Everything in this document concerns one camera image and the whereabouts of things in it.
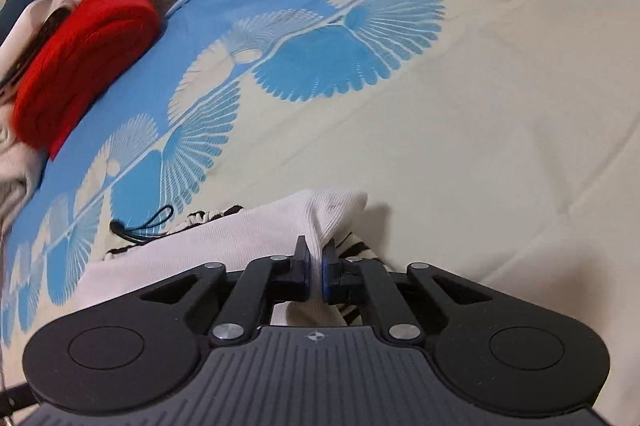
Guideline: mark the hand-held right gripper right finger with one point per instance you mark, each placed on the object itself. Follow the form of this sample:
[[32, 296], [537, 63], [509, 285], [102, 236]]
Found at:
[[331, 276]]

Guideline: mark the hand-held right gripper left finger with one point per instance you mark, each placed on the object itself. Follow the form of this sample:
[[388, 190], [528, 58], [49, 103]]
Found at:
[[302, 271]]

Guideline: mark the black white striped garment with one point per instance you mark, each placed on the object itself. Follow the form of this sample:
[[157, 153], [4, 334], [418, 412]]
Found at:
[[240, 231]]

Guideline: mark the blue white printed bedsheet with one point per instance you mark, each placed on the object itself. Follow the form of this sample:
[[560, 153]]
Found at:
[[475, 131]]

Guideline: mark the white cloth pile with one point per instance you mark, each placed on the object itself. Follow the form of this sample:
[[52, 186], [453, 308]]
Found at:
[[15, 166]]

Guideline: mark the red folded cloth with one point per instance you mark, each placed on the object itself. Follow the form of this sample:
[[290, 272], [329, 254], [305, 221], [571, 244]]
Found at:
[[85, 66]]

